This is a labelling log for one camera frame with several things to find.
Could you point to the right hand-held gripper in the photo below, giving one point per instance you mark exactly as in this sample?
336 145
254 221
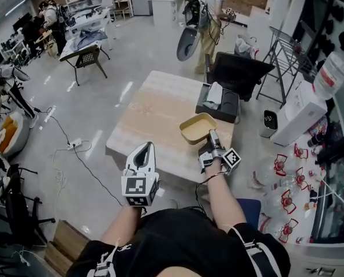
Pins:
215 157

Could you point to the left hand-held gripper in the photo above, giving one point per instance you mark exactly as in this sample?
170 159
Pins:
138 186

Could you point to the yellow rectangular container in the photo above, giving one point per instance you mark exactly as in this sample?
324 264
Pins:
196 130

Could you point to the person's right forearm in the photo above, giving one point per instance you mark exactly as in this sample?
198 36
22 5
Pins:
224 195

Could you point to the person's left forearm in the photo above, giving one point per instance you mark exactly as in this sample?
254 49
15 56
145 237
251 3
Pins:
120 224

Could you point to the black shallow tray box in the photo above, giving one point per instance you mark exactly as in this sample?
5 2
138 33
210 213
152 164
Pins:
209 113

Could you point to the pale crumpled cloth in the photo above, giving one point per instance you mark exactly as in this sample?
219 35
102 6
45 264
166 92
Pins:
213 95

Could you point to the light wooden table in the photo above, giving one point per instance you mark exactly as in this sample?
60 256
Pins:
160 111

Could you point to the small metal bin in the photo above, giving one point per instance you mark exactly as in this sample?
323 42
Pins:
268 124

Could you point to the white power strip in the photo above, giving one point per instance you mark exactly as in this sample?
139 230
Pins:
74 144

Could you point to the blue padded stool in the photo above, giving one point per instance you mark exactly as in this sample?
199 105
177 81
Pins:
251 209

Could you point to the person's black shirt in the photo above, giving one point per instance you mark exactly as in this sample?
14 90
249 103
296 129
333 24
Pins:
175 235

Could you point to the cluster of empty water jugs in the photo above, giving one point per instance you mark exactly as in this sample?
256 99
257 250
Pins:
287 183

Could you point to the white cardboard box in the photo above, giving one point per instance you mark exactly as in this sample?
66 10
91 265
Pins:
300 111

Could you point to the white plastic bag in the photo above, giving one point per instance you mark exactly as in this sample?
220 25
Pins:
244 48

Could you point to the grey oval plastic shell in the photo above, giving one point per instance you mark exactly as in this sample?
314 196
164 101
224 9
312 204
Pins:
186 43

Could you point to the colourful patterned bag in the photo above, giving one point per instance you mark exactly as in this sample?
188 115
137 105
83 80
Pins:
326 128

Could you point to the grey metal drying rack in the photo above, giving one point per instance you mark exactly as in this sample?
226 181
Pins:
287 53

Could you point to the brown cardboard boxes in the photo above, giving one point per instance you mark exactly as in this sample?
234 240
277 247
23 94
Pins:
63 247

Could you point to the white folding table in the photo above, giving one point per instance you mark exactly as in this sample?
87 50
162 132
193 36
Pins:
82 46

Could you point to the glass display cabinet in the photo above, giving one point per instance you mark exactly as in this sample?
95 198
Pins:
336 189

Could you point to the black swivel chair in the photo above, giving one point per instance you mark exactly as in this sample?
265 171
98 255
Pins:
17 206

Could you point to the grey and orange cushion bed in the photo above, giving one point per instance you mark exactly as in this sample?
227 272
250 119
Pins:
11 134

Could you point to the large clear water bottle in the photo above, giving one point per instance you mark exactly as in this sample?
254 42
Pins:
332 74

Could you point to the white drawer cabinet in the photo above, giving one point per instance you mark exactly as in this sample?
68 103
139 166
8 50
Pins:
166 7

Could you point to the white work desk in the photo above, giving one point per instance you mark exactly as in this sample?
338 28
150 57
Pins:
97 16

